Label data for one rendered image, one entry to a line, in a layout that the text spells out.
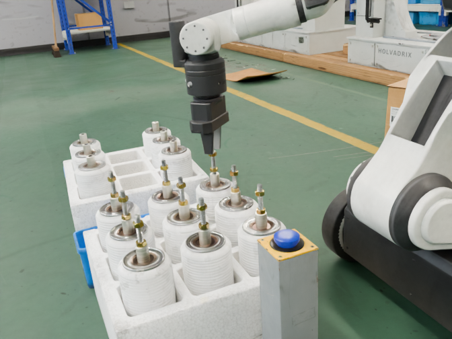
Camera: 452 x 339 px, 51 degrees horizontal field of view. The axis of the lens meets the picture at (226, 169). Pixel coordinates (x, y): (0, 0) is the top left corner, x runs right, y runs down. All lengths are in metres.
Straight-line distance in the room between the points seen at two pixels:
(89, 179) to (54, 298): 0.32
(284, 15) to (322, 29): 3.21
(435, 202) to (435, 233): 0.05
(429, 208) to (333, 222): 0.40
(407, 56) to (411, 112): 2.29
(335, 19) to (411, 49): 1.20
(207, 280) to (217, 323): 0.08
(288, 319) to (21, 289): 0.79
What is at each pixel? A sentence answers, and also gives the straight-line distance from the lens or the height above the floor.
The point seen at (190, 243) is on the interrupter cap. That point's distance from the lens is 0.88.
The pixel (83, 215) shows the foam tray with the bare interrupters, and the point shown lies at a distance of 1.33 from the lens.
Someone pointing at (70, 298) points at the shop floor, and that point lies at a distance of 1.27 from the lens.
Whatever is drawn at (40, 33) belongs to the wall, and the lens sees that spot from 7.05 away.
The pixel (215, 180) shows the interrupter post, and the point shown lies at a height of 0.27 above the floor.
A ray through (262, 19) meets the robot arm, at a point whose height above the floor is 0.62.
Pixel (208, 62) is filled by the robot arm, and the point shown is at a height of 0.55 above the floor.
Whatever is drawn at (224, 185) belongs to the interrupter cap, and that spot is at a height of 0.25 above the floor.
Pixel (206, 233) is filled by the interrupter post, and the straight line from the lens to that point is 0.87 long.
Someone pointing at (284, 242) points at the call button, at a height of 0.33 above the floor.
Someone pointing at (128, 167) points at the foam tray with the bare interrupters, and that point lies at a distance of 1.55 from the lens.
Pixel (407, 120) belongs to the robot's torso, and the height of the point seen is 0.44.
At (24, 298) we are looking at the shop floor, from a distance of 1.32.
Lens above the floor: 0.70
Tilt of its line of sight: 22 degrees down
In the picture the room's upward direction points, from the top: 4 degrees counter-clockwise
